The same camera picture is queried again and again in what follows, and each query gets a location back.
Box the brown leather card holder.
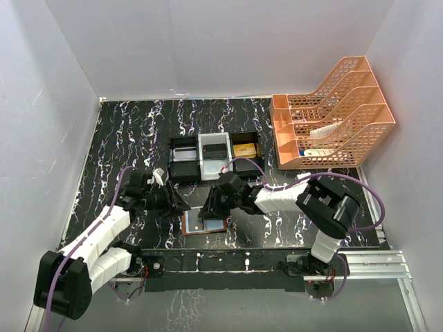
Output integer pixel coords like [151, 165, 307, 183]
[181, 211, 228, 236]

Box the silver chip card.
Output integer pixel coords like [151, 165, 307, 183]
[186, 207, 204, 234]

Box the white plastic bin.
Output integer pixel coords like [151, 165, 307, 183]
[197, 132, 233, 181]

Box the black plastic bin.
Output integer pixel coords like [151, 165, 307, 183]
[168, 136, 201, 184]

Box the black bin with gold card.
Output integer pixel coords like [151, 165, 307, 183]
[230, 131, 264, 178]

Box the orange mesh file organizer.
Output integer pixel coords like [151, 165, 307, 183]
[270, 56, 396, 170]

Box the white phone box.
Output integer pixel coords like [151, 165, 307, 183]
[296, 172, 311, 183]

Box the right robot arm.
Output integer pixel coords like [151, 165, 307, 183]
[198, 172, 361, 275]

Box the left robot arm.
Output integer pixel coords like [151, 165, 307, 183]
[33, 167, 190, 320]

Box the gold credit card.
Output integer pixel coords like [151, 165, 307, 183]
[233, 142, 260, 158]

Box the black credit card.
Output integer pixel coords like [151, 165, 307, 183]
[203, 143, 227, 160]

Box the white blue item in organizer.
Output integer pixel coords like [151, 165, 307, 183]
[300, 149, 335, 157]

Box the white paper in organizer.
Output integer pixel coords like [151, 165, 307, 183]
[309, 121, 342, 139]

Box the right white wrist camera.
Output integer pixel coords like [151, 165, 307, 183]
[219, 167, 233, 176]

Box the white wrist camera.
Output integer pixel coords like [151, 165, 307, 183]
[219, 167, 233, 176]
[147, 168, 165, 187]

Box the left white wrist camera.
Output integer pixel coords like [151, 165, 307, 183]
[147, 168, 165, 187]

